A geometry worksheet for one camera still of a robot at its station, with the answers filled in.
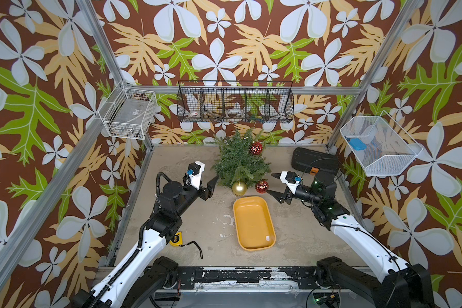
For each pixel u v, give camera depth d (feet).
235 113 3.23
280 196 2.15
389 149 2.54
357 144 2.82
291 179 1.95
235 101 3.20
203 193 2.07
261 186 2.46
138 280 1.86
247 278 2.46
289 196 2.13
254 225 2.84
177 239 2.69
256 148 2.37
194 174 1.91
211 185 2.09
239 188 2.35
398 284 1.25
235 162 2.51
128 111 2.81
